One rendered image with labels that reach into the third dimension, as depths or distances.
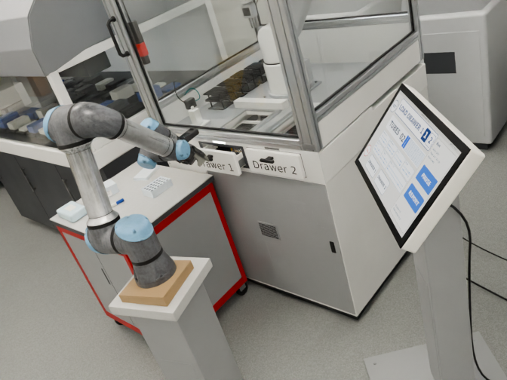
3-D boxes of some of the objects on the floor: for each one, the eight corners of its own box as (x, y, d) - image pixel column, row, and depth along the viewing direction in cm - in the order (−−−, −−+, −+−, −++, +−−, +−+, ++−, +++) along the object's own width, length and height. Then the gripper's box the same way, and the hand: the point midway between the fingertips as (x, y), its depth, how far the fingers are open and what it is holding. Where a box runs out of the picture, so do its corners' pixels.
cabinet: (361, 328, 241) (327, 185, 202) (210, 273, 309) (164, 157, 270) (444, 214, 296) (429, 85, 257) (300, 188, 364) (272, 83, 325)
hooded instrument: (147, 284, 316) (2, -11, 230) (16, 226, 438) (-110, 19, 352) (265, 182, 385) (188, -74, 300) (124, 157, 508) (41, -30, 422)
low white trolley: (180, 368, 250) (119, 246, 213) (110, 327, 291) (48, 219, 254) (254, 291, 283) (213, 174, 247) (182, 264, 324) (136, 160, 288)
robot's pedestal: (239, 453, 203) (173, 315, 167) (176, 438, 217) (103, 307, 180) (265, 389, 226) (213, 255, 189) (207, 379, 239) (148, 253, 203)
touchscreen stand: (395, 461, 184) (344, 236, 135) (364, 363, 223) (315, 161, 174) (536, 430, 180) (535, 186, 131) (479, 335, 219) (462, 121, 170)
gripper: (158, 151, 215) (192, 172, 231) (175, 154, 208) (208, 175, 224) (166, 133, 217) (199, 154, 233) (183, 135, 210) (216, 157, 225)
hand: (204, 157), depth 228 cm, fingers closed on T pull, 3 cm apart
